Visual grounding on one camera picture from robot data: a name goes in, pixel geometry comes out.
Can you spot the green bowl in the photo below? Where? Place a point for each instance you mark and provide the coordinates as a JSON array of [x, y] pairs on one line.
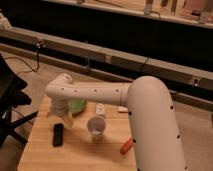
[[77, 106]]

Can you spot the white sponge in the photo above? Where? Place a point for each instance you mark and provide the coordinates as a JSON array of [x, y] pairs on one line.
[[121, 109]]

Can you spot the black office chair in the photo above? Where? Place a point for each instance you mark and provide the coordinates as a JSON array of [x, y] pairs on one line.
[[11, 96]]

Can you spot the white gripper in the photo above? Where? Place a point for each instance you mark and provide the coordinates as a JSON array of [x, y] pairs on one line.
[[68, 119]]

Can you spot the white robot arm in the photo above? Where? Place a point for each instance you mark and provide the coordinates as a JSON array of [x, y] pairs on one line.
[[154, 128]]

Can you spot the clear plastic cup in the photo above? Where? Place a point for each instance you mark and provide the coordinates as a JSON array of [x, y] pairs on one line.
[[96, 126]]

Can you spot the black eraser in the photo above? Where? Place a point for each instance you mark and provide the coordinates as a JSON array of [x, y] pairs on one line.
[[58, 135]]

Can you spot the orange carrot toy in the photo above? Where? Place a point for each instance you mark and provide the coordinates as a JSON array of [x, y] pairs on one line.
[[126, 146]]

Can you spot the small white bottle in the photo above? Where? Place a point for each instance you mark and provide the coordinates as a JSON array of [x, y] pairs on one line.
[[100, 109]]

